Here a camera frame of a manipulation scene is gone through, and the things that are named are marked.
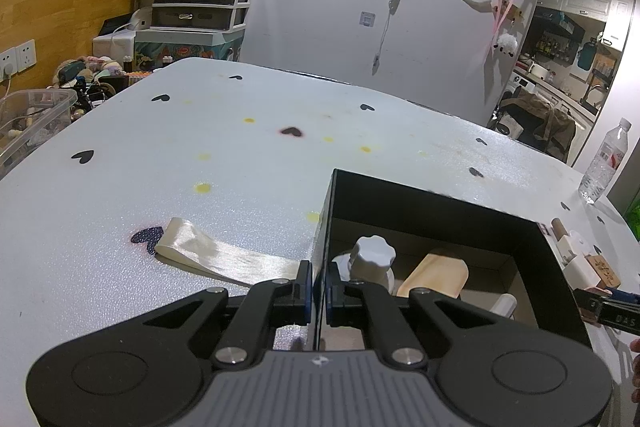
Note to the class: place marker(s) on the white knob-lid jar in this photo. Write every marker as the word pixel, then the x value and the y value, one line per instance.
pixel 370 260

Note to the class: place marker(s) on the pile of plush toys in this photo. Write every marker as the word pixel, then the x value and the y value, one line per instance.
pixel 95 79

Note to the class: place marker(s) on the white block wooden-handle stamp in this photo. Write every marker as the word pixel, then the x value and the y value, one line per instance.
pixel 573 250

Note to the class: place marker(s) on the white plush wall ornament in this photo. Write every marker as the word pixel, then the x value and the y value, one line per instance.
pixel 506 43

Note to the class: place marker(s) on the clear plastic water bottle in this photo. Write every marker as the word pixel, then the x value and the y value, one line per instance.
pixel 604 165

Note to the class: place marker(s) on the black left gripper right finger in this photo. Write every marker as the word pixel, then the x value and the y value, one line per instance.
pixel 403 332

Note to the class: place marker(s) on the light wooden block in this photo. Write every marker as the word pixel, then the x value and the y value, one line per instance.
pixel 439 271

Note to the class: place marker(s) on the clear plastic storage bin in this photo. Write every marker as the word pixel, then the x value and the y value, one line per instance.
pixel 30 118

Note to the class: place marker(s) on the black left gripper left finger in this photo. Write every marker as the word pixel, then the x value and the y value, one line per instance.
pixel 236 331

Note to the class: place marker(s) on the teal floral storage box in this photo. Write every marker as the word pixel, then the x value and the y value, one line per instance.
pixel 151 46

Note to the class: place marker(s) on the carved wooden stamp block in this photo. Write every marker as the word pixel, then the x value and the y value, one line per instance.
pixel 607 276

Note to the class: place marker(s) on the white plastic piece in box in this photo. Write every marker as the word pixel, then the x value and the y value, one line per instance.
pixel 505 306

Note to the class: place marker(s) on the cream satin ribbon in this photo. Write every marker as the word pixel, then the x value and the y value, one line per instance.
pixel 186 245

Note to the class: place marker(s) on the black cardboard box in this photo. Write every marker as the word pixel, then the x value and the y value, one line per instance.
pixel 415 221

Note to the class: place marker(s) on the white wall socket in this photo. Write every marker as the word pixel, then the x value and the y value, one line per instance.
pixel 18 59

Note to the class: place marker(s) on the brown jacket on chair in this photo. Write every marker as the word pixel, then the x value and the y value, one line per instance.
pixel 545 128

